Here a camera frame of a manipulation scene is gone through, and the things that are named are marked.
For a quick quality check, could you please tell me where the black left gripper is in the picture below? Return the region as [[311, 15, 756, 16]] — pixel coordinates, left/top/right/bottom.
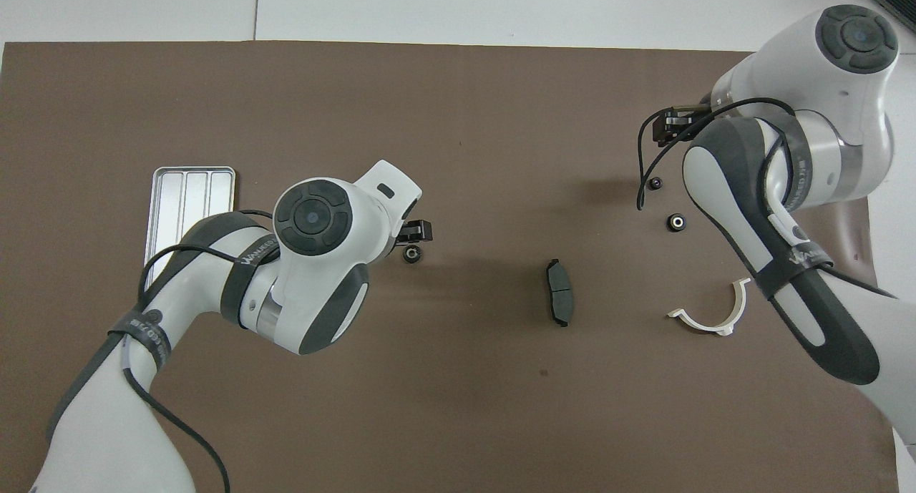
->
[[390, 201, 434, 259]]

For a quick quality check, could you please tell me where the silver metal tray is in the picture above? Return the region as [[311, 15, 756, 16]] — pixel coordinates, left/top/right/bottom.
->
[[143, 166, 237, 293]]

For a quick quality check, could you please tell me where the long dark grey brake pad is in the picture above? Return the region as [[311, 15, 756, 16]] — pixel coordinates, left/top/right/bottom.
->
[[545, 258, 575, 328]]

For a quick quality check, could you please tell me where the brown table mat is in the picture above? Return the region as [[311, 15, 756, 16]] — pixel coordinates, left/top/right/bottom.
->
[[0, 41, 899, 493]]

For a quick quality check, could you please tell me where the white curved plastic bracket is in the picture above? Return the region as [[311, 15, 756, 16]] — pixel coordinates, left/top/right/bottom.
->
[[667, 278, 752, 336]]

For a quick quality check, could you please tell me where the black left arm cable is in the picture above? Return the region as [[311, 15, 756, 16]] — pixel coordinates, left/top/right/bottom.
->
[[118, 207, 276, 493]]

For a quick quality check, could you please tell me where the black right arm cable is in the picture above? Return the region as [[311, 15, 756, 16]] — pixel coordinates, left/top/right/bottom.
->
[[635, 96, 799, 211]]

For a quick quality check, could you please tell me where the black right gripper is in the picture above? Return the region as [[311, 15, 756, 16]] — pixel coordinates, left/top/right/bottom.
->
[[655, 103, 716, 147]]

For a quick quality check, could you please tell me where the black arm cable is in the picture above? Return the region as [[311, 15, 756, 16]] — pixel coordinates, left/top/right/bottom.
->
[[118, 207, 276, 493], [635, 96, 799, 211]]

